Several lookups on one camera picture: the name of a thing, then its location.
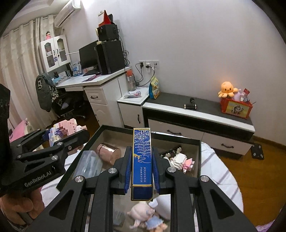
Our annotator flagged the white pink block toy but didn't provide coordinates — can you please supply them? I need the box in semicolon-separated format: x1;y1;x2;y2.
170;153;195;173

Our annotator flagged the rose gold round jar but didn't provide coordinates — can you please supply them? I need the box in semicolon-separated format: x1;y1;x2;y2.
96;143;122;165

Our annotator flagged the blue rectangular box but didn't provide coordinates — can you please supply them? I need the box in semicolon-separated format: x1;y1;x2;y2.
131;128;153;201

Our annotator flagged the pink block toy figure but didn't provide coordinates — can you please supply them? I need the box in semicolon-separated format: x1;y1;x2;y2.
48;118;87;147

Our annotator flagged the person's left hand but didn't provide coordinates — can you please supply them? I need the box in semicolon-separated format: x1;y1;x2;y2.
1;188;45;225

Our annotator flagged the pink bed blanket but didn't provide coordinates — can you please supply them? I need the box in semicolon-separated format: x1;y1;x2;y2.
9;118;30;142

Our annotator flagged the pink black storage box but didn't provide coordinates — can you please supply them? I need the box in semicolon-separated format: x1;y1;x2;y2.
56;124;202;232

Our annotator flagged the clear blue plastic case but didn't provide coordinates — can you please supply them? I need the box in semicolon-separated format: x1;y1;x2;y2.
72;150;103;179

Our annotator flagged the striped white tablecloth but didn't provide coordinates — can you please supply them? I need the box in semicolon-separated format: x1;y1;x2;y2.
41;142;243;211

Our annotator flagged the black office chair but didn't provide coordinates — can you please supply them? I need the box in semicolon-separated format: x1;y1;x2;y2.
52;91;87;120

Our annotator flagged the small doll figure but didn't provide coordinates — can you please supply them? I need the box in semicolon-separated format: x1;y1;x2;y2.
127;201;168;231

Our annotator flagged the dark jacket on chair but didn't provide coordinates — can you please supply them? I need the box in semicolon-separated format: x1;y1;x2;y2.
35;73;59;112

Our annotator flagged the black bathroom scale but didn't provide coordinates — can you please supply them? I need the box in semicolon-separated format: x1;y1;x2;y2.
251;143;264;160

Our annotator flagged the beige curtain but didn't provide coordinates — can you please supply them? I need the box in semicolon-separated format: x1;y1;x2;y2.
1;14;55;128

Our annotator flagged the white desk with drawers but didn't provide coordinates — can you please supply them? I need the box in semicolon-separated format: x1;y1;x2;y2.
56;67;131;128

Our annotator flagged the black white tv cabinet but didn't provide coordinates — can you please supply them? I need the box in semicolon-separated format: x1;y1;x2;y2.
142;93;255;160

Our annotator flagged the white small side cabinet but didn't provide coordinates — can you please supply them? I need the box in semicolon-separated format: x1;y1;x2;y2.
117;87;149;128

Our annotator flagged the small black dumbbell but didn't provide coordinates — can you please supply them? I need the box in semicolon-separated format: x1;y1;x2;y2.
184;98;197;110

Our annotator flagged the orange cap water bottle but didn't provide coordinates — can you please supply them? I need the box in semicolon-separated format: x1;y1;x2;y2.
126;70;136;91

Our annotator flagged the black computer monitor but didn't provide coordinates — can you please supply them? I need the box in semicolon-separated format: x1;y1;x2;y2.
79;41;98;70

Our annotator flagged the red cartoon storage box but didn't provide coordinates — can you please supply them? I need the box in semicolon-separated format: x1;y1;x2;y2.
220;98;253;119

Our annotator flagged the pink doll on cabinet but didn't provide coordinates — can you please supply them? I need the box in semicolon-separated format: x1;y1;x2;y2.
46;31;51;40

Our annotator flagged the black computer tower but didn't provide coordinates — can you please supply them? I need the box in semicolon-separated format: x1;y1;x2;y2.
96;40;125;75

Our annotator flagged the snack bag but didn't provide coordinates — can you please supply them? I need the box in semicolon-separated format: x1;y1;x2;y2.
149;76;160;99

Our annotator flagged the orange octopus plush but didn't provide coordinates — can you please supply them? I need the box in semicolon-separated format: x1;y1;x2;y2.
218;81;238;98

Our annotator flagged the black speaker box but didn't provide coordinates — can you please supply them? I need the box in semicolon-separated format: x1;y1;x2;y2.
97;24;119;42

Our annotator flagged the white air conditioner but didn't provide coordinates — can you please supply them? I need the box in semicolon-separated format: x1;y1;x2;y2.
54;0;81;28

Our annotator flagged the red paper bag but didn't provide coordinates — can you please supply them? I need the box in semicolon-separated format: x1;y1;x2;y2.
98;10;114;27

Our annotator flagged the white wall cabinet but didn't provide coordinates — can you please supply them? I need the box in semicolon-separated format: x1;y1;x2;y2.
39;35;71;72

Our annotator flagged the white wall power strip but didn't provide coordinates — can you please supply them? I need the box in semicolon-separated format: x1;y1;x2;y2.
139;60;159;69

